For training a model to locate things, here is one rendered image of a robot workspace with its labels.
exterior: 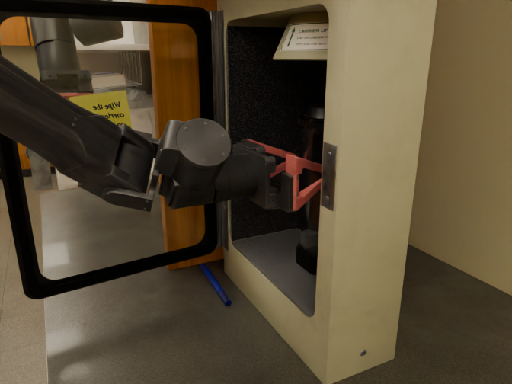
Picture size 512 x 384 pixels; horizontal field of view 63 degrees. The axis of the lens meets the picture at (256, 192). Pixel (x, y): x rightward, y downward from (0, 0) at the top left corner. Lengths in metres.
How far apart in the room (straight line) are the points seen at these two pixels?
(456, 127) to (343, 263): 0.47
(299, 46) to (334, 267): 0.26
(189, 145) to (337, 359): 0.31
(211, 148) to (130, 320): 0.35
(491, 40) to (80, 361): 0.80
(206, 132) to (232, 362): 0.31
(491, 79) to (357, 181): 0.44
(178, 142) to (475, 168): 0.59
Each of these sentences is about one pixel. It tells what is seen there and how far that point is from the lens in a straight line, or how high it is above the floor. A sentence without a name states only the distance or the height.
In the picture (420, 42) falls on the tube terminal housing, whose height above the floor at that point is 1.33.
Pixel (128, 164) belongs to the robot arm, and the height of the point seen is 1.21.
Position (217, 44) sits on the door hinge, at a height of 1.34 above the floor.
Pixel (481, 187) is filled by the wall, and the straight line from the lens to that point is 0.86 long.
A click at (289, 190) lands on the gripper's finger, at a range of 0.50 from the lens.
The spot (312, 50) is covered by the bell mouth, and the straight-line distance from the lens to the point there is 0.52.
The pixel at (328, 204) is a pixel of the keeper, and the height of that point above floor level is 1.17.
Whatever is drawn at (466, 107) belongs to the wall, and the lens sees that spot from 0.87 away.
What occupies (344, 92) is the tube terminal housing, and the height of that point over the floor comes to 1.29.
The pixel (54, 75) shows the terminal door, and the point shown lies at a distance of 0.62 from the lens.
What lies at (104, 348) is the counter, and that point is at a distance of 0.65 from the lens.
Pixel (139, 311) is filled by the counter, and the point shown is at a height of 0.94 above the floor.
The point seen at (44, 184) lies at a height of 1.16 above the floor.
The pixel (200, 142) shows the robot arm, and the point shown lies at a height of 1.24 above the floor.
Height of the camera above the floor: 1.32
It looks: 18 degrees down
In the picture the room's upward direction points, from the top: straight up
